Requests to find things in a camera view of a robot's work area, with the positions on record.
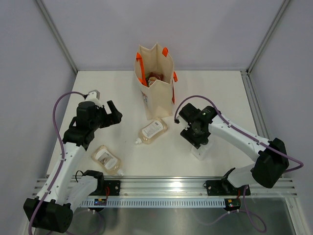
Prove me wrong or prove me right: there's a square bottle black cap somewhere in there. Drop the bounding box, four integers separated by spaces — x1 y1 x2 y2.
191 143 212 161

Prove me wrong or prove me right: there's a clear soap bottle white label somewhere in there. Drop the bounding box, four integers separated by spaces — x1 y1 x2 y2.
135 117 168 144

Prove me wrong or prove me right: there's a clear Malory soap bottle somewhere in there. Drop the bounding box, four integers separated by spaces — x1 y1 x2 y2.
91 145 124 176

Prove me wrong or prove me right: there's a red Fairy dish soap bottle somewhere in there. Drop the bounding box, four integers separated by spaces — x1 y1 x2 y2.
146 72 164 87

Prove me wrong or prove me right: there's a floral canvas tote bag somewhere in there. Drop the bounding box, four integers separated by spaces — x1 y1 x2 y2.
134 43 178 120

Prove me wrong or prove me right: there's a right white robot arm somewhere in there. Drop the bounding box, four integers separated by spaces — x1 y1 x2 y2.
175 103 289 196

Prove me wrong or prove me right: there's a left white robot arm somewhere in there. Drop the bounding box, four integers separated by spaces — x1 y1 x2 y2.
23 100 122 234

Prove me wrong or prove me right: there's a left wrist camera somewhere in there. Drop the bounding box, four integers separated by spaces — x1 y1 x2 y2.
85 90 103 107

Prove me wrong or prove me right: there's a right aluminium side rail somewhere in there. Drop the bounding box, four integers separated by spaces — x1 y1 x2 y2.
240 70 273 140

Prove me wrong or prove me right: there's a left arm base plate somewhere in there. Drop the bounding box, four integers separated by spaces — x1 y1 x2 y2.
104 180 121 196

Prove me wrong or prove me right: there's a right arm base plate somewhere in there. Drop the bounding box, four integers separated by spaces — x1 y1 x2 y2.
203 180 245 196

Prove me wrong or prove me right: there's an aluminium front rail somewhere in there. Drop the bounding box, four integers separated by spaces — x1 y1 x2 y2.
31 178 298 198

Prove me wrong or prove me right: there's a left frame post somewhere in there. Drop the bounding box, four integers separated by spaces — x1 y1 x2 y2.
34 0 79 74

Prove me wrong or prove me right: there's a frame post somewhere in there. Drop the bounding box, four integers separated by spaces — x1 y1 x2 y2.
246 0 292 75
34 0 79 74

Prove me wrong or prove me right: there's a white slotted cable duct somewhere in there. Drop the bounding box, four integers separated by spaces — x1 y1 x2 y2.
79 198 226 208

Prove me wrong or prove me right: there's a right frame post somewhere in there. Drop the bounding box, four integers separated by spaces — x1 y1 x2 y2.
246 0 292 75

